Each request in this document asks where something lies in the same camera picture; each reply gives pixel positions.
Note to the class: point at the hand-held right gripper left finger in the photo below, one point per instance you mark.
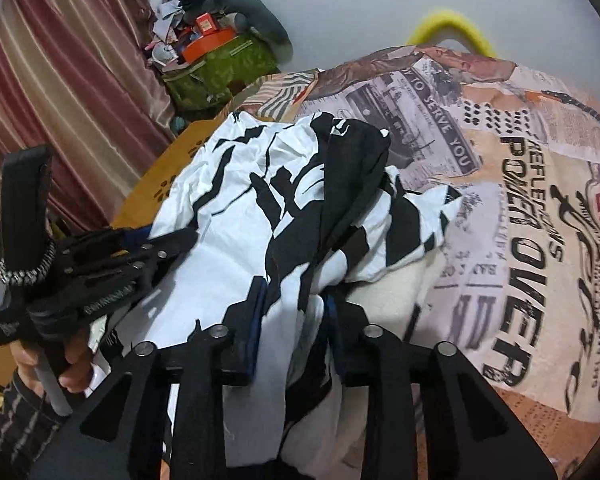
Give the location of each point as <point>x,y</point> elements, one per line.
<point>257,340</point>

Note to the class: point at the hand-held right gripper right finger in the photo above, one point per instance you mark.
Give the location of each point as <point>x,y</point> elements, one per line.
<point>341,360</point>

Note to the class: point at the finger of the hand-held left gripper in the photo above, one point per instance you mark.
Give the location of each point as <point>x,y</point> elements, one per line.
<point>165,252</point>
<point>125,239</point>

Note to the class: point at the black and white patterned garment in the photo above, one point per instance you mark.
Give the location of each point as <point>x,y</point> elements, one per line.
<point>220,260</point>

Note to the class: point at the person's left forearm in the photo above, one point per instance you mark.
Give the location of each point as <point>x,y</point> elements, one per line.
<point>25,430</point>

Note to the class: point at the person's left hand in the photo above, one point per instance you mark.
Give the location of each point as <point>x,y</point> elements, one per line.
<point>77,365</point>

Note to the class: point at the yellow paw print mat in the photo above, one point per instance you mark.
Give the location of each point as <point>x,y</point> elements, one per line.
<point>180,170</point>

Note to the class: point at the cream fleece cloth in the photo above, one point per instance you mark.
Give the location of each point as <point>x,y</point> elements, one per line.
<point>405,300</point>

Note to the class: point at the pink striped curtain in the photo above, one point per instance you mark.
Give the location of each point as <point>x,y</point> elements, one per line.
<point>60,85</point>

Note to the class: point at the green bag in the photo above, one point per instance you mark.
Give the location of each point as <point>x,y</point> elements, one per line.
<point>230,70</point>

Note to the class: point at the zebra striped cloth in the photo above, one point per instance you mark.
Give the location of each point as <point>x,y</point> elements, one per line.
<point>280,95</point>

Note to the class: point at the printed blanket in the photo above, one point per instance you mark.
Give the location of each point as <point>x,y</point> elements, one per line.
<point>530,260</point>

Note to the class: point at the orange box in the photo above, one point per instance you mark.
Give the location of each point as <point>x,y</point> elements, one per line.
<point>210,42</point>

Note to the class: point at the pile of mixed clutter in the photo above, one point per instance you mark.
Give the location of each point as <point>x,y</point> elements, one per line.
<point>175,20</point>

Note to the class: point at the grey plush pillow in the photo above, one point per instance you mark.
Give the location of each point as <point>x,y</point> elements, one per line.
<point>260,15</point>

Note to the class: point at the yellow hoop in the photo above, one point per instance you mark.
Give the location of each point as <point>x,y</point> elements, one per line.
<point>455,22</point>

